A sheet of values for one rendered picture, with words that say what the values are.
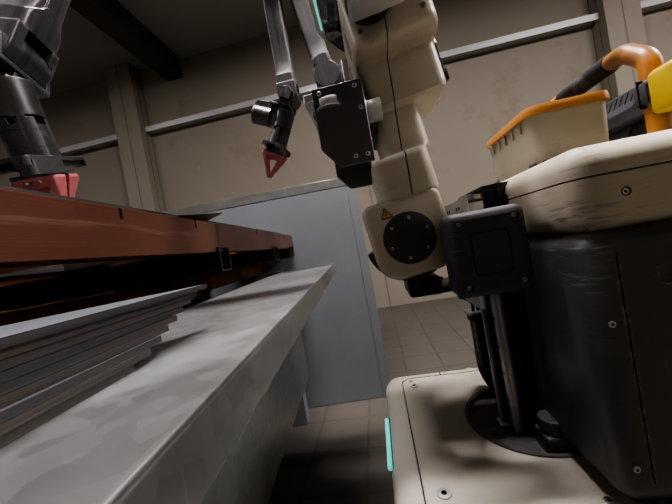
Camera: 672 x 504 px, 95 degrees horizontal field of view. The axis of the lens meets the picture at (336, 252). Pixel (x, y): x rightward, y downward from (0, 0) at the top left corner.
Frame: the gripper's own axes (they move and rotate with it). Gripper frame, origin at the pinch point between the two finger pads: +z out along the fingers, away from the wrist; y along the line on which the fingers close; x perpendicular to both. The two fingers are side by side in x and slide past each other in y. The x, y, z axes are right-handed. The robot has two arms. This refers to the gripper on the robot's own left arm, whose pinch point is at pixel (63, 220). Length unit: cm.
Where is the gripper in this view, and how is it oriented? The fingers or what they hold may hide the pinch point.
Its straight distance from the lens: 63.8
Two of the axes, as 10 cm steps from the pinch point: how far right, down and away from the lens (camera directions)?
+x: 9.8, -1.7, -0.5
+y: 0.0, 2.7, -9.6
